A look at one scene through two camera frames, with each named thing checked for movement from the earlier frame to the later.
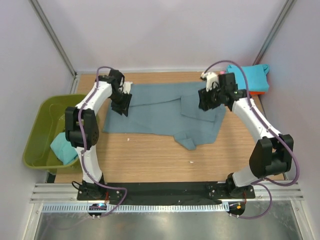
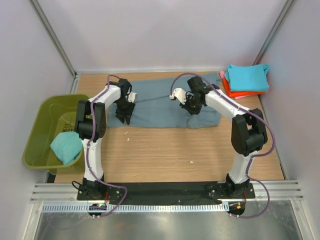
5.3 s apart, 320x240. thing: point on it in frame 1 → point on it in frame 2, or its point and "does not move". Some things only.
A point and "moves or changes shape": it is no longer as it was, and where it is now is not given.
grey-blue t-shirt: x=169 y=109 moves or changes shape
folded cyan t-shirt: x=257 y=76 does not move
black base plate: x=174 y=193 does not move
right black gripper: x=204 y=96 → x=195 y=111
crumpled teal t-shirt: x=63 y=149 does not move
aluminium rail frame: x=68 y=192 does not move
